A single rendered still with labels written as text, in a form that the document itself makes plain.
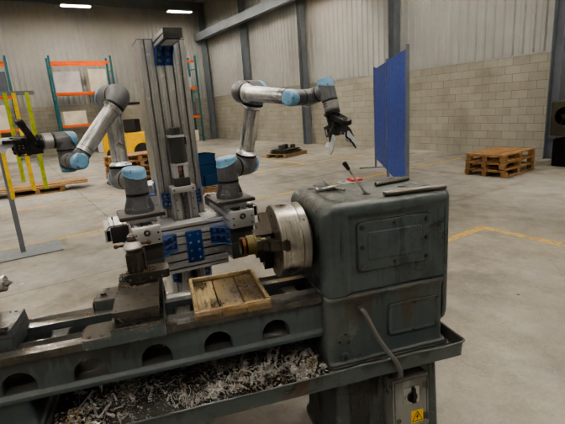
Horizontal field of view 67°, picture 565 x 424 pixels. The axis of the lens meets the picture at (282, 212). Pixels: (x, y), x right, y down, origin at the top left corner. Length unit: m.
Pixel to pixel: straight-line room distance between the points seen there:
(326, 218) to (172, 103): 1.19
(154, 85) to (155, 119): 0.18
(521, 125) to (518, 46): 1.91
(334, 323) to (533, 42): 10.96
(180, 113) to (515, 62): 10.66
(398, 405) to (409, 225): 0.81
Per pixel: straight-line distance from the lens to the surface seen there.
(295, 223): 1.71
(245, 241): 1.78
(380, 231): 1.77
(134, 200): 2.28
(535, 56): 12.18
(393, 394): 2.09
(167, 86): 2.48
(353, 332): 1.90
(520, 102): 12.29
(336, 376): 1.85
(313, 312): 1.84
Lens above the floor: 1.65
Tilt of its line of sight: 14 degrees down
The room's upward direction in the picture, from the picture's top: 4 degrees counter-clockwise
